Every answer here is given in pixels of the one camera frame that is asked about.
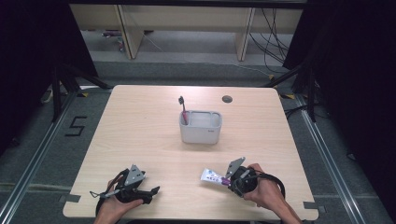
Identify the black metal stand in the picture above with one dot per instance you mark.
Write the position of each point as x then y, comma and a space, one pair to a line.
311, 93
57, 93

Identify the light wooden shelf unit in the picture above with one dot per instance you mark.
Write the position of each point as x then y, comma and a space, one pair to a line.
186, 18

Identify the grey toothbrush holder box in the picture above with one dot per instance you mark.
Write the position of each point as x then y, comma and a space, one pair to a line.
200, 127

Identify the person's left hand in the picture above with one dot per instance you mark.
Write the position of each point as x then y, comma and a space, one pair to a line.
113, 210

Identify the person's right hand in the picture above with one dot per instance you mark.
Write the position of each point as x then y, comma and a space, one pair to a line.
267, 193

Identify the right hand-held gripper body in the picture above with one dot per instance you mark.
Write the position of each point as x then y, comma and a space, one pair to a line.
244, 183

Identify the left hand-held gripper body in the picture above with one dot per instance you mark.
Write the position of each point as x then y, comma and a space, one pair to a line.
134, 178

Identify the yellow floor tape piece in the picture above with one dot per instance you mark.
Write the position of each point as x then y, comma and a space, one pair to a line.
82, 94
288, 96

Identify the pink toothbrush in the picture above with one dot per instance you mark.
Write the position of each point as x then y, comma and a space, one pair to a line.
183, 110

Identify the metal floor rail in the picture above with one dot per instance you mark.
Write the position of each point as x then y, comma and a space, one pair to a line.
330, 161
31, 161

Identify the black curtain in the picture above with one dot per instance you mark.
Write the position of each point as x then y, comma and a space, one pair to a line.
28, 62
358, 77

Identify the white purple toothpaste tube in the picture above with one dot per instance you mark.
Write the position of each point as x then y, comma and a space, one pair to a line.
213, 177

